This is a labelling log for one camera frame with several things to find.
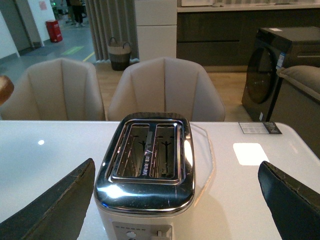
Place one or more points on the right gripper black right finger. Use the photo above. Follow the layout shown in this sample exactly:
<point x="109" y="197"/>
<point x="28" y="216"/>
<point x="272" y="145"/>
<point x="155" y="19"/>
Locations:
<point x="295" y="207"/>

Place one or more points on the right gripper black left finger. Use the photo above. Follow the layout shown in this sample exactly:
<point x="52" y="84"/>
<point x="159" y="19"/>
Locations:
<point x="58" y="213"/>

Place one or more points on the slice of bread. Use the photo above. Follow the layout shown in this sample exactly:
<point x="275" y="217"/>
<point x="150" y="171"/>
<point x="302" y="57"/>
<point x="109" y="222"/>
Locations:
<point x="6" y="88"/>

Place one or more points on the white and chrome toaster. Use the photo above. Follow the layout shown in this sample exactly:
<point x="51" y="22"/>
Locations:
<point x="147" y="177"/>

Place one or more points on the info card on table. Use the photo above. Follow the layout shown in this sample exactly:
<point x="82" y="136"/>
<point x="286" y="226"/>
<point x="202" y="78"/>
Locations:
<point x="259" y="128"/>

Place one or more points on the clear hexagonal mat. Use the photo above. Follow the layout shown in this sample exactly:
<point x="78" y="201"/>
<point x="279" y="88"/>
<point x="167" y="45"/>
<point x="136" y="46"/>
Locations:
<point x="204" y="158"/>

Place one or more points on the grey sofa armrest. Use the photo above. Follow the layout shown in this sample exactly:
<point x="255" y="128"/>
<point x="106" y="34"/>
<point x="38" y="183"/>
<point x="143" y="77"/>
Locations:
<point x="298" y="103"/>

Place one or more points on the beige left chair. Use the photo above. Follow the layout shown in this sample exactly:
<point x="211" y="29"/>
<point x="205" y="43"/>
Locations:
<point x="62" y="89"/>

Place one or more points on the beige chair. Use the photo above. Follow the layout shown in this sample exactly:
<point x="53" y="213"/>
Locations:
<point x="62" y="89"/>
<point x="167" y="84"/>

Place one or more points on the dark washing machine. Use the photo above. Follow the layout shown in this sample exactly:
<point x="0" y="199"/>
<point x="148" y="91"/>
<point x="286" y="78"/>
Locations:
<point x="276" y="48"/>

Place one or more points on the beige right chair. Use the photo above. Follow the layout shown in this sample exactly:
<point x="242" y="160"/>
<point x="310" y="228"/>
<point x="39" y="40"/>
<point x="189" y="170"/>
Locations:
<point x="167" y="84"/>

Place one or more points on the woven laundry basket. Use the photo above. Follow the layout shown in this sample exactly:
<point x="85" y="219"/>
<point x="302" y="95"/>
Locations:
<point x="119" y="53"/>

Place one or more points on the red fire extinguisher box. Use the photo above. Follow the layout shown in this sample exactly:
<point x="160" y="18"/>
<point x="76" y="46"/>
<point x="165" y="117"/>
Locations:
<point x="54" y="31"/>

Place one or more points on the dark kitchen counter cabinet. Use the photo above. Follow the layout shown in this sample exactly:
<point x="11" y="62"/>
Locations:
<point x="227" y="38"/>

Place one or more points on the grey curtain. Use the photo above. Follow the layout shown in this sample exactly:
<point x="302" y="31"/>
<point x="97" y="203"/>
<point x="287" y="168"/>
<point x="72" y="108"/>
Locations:
<point x="112" y="18"/>

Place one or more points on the person in dark trousers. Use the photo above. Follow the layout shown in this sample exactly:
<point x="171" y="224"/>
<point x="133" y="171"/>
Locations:
<point x="76" y="7"/>

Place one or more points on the white cabinet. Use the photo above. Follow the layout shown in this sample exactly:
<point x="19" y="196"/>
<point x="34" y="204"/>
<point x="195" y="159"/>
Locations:
<point x="156" y="28"/>

